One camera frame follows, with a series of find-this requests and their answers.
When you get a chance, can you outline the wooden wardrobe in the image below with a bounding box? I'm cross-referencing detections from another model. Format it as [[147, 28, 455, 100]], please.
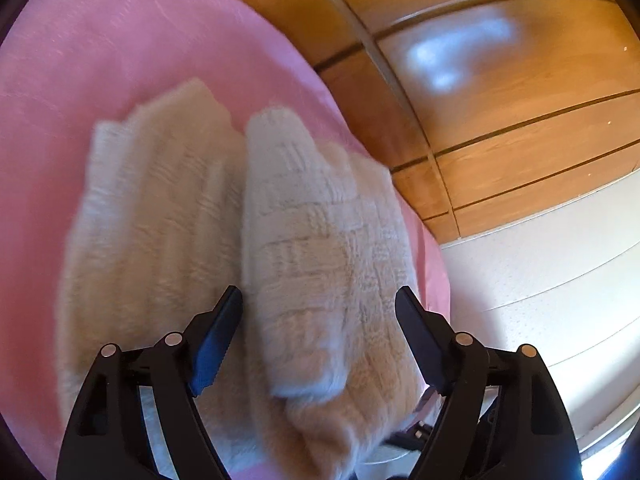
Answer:
[[175, 0, 640, 242]]

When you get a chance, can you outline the cream white towel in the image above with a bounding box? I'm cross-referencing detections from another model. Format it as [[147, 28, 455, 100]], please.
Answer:
[[57, 77, 427, 480]]

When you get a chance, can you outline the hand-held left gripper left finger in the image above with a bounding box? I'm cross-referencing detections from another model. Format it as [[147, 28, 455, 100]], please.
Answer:
[[56, 285, 244, 480]]

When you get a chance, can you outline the pink blanket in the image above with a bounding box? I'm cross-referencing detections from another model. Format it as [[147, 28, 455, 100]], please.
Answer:
[[0, 0, 455, 480]]

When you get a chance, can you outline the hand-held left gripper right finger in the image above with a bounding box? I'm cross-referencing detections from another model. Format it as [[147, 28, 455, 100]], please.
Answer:
[[395, 286, 584, 480]]

